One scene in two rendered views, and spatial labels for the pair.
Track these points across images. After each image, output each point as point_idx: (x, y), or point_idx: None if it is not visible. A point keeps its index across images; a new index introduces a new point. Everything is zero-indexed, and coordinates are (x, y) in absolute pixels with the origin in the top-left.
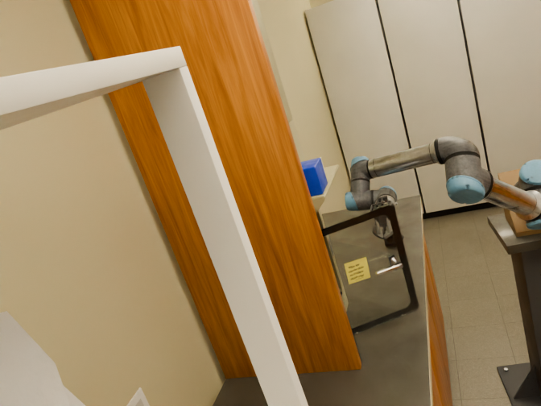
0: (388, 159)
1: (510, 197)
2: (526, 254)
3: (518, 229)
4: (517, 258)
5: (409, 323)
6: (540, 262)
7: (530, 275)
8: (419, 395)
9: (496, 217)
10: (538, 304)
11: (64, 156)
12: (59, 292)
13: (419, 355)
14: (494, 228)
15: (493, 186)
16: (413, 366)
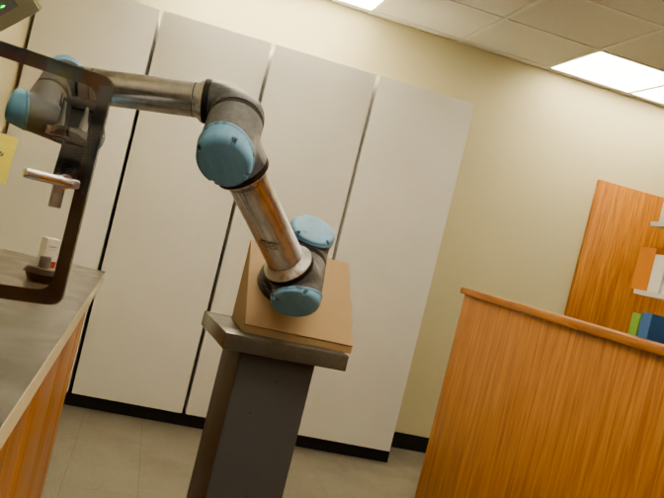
0: (121, 75)
1: (276, 218)
2: (243, 369)
3: (249, 319)
4: (224, 380)
5: (25, 330)
6: (258, 389)
7: (236, 407)
8: (4, 378)
9: (217, 314)
10: (226, 467)
11: None
12: None
13: (28, 354)
14: (212, 319)
15: (264, 174)
16: (9, 358)
